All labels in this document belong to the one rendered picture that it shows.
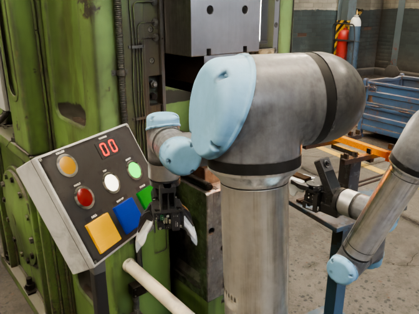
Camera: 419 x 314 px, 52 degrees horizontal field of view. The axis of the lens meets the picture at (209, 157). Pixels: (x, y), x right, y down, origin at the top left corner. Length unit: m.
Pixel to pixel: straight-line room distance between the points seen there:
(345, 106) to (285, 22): 1.38
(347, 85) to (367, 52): 10.29
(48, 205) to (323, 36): 9.04
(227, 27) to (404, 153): 0.75
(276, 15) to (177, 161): 1.12
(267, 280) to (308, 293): 2.03
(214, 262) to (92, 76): 0.78
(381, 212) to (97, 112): 0.88
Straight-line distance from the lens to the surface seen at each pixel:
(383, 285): 2.77
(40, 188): 1.04
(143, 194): 1.18
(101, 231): 1.05
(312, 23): 9.58
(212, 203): 1.49
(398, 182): 1.00
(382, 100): 5.39
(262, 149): 0.47
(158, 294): 1.47
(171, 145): 0.83
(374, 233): 1.07
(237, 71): 0.47
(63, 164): 1.05
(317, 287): 2.64
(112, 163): 1.15
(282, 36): 1.88
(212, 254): 1.59
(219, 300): 1.74
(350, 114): 0.53
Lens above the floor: 1.51
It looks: 19 degrees down
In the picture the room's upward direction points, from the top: straight up
